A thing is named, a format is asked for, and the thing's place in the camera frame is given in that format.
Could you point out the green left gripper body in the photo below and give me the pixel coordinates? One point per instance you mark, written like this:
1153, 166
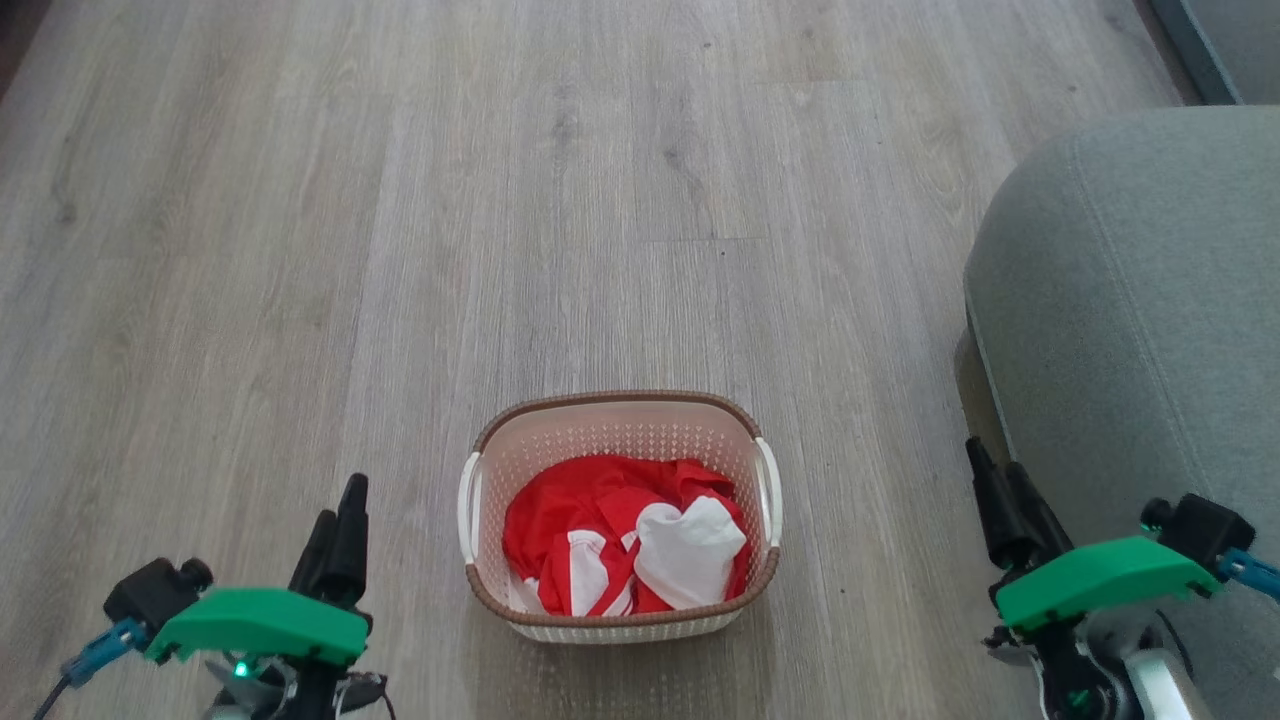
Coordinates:
260, 620

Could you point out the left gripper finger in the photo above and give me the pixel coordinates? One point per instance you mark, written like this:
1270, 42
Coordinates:
315, 560
352, 540

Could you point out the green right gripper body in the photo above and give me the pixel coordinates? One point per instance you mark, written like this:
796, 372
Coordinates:
1100, 580

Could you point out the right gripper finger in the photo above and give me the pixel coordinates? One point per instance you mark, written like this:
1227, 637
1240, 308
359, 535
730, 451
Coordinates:
993, 510
1035, 520

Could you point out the red and white garment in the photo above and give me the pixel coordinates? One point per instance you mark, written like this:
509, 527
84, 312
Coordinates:
600, 510

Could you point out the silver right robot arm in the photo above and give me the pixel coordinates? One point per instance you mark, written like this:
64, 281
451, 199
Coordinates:
1165, 690

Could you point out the grey fabric sofa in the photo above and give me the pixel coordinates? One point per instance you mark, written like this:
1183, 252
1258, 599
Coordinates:
1130, 320

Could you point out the cream laundry basket brown rim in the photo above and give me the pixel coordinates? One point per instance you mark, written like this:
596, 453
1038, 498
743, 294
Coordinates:
620, 430

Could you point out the dark grey furniture edge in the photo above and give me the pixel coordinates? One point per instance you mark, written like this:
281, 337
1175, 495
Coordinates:
1225, 45

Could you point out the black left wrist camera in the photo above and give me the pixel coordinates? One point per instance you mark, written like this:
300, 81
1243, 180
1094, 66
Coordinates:
150, 592

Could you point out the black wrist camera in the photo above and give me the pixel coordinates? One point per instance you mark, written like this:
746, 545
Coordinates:
150, 592
1205, 525

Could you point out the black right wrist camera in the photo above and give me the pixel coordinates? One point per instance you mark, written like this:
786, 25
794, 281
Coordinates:
1205, 525

